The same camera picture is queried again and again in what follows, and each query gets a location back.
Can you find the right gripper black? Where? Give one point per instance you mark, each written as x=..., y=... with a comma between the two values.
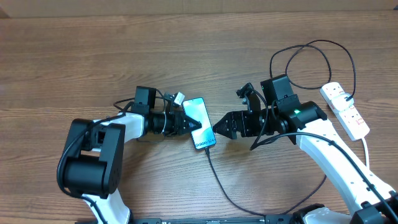
x=246, y=130

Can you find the white power strip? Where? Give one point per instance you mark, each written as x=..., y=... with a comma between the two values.
x=350, y=119

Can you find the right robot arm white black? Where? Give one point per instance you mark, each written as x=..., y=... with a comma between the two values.
x=367, y=197

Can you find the Samsung Galaxy smartphone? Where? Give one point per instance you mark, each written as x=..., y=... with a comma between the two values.
x=204, y=136

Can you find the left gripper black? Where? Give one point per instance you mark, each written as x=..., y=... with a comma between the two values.
x=178, y=117

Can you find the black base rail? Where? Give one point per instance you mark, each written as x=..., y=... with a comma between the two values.
x=268, y=219

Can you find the white charger plug adapter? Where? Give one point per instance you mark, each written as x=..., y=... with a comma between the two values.
x=341, y=102

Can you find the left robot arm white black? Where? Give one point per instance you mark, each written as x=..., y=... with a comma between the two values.
x=90, y=166

